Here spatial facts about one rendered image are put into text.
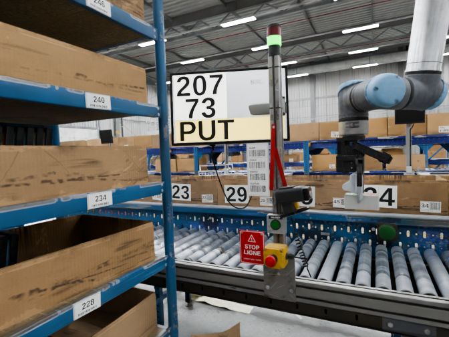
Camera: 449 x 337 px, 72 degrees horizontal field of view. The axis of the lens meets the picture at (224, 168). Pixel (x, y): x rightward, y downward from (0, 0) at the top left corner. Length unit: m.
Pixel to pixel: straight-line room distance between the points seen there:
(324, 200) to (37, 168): 1.39
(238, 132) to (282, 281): 0.59
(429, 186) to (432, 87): 0.74
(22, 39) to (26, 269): 0.39
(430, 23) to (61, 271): 1.06
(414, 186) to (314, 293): 0.77
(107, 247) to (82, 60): 0.40
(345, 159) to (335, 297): 0.48
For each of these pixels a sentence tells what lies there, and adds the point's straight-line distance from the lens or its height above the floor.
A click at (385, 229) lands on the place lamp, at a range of 1.65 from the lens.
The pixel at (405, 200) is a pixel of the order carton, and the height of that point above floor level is 0.95.
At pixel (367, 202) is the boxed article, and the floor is 1.04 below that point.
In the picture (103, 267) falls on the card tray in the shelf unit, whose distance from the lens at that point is 0.75.
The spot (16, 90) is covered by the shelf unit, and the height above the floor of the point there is 1.32.
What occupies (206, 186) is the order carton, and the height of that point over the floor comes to 1.01.
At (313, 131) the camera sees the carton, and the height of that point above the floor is 1.56.
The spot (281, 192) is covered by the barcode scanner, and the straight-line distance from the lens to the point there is 1.07.
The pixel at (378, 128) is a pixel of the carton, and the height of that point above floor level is 1.55.
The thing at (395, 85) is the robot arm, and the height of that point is 1.37.
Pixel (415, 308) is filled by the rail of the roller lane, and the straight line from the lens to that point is 1.19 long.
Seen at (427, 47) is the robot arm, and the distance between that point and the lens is 1.05.
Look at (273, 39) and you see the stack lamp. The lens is 1.19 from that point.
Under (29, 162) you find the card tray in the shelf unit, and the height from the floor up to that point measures 1.21.
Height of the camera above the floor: 1.21
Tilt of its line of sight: 3 degrees down
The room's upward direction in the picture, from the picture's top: 2 degrees counter-clockwise
